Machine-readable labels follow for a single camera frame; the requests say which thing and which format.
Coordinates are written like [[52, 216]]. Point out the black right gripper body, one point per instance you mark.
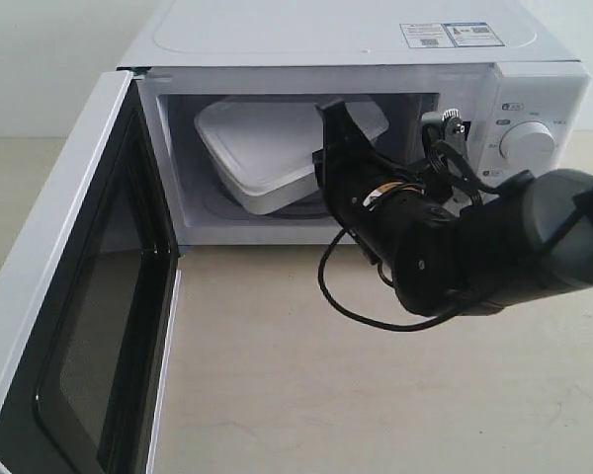
[[398, 225]]

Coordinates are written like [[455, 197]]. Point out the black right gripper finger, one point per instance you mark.
[[340, 133]]

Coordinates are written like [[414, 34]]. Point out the white lidded plastic container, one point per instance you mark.
[[261, 146]]

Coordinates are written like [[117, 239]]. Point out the white microwave door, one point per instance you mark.
[[87, 297]]

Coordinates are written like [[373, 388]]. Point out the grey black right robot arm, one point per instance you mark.
[[531, 238]]

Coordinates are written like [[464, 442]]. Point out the white microwave oven body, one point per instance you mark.
[[191, 54]]

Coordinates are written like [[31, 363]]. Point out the upper white control knob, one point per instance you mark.
[[528, 145]]

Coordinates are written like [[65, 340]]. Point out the white blue warning sticker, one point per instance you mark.
[[450, 35]]

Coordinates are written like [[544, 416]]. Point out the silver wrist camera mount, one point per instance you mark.
[[444, 141]]

